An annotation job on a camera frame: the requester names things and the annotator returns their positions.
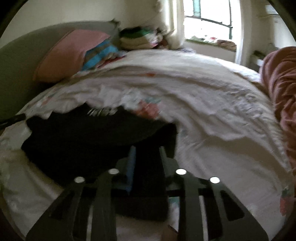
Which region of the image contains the black garment with white lettering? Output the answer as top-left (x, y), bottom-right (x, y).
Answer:
top-left (22, 104), bottom-right (177, 221)

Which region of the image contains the stack of folded clothes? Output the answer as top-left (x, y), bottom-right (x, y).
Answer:
top-left (119, 26), bottom-right (169, 51)

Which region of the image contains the clothes pile on windowsill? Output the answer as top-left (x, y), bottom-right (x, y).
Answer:
top-left (216, 40), bottom-right (237, 52)

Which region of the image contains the grey quilted headboard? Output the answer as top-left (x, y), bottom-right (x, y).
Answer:
top-left (1, 20), bottom-right (120, 119)

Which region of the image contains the white printed bed sheet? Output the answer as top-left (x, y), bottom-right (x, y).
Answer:
top-left (1, 50), bottom-right (294, 240)

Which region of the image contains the pink pillow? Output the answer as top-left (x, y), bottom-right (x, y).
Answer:
top-left (33, 29), bottom-right (110, 83)

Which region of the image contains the blue grey striped blanket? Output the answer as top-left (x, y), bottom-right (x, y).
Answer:
top-left (81, 40), bottom-right (127, 71)

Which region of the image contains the pink rumpled duvet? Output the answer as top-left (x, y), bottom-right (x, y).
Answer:
top-left (260, 46), bottom-right (295, 173)

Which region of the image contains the cream window curtain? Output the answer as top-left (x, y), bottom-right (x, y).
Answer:
top-left (154, 0), bottom-right (185, 50)

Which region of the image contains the window with dark frame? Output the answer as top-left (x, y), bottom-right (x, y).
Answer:
top-left (183, 0), bottom-right (241, 43)

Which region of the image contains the white wall air conditioner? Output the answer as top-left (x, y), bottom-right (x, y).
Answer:
top-left (257, 4), bottom-right (280, 19)

